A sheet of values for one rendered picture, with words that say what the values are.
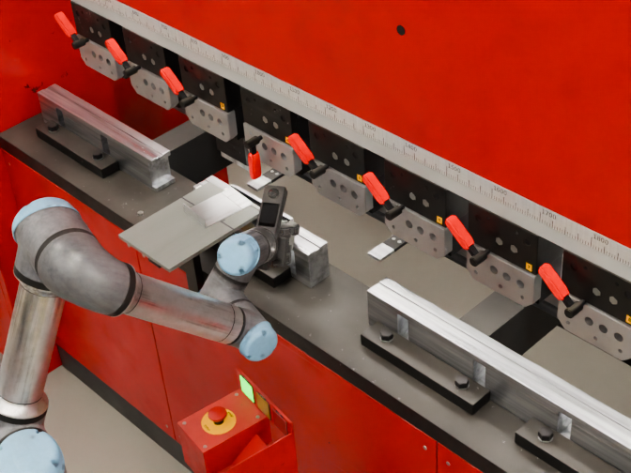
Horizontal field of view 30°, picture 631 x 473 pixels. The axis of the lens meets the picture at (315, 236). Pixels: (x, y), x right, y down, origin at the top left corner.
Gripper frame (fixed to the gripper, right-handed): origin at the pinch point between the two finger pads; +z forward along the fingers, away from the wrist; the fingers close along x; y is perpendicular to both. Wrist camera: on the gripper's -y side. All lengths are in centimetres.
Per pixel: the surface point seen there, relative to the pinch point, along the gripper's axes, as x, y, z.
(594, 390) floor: 67, 56, 104
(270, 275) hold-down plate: -3.1, 12.0, -1.0
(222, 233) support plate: -13.6, 3.3, -5.0
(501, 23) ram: 50, -44, -63
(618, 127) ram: 69, -31, -67
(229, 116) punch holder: -12.0, -22.4, -9.4
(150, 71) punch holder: -35.1, -29.9, 1.1
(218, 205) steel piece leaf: -17.7, -1.4, 2.6
